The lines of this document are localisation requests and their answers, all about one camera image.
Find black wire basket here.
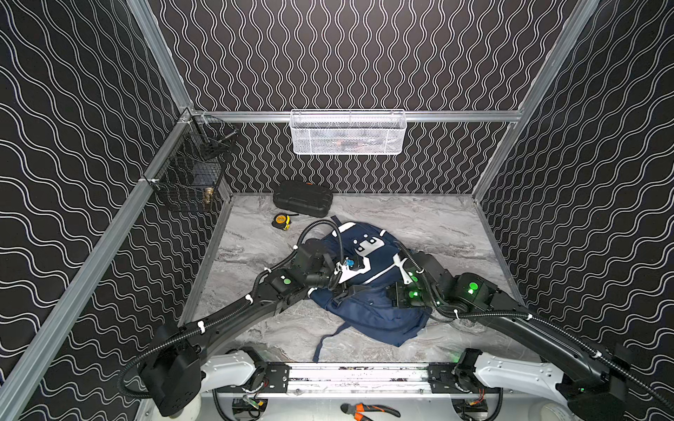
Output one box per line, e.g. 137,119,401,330
143,108,240,216

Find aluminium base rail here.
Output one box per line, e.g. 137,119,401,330
146,360,570,398

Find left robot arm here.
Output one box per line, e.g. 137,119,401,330
116,219,348,416

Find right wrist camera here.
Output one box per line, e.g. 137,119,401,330
393,253,415,285

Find orange handled pliers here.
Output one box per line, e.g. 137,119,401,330
340,403,401,421

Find black zippered case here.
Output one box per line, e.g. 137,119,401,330
273,180,333,218

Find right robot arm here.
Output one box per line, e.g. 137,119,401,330
398,245,673,420

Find navy blue backpack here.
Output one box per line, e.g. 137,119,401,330
309,216,430,347

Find yellow black tape measure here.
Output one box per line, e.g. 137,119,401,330
271,213,298,231

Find white roll right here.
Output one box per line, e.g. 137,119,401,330
531,403,573,421

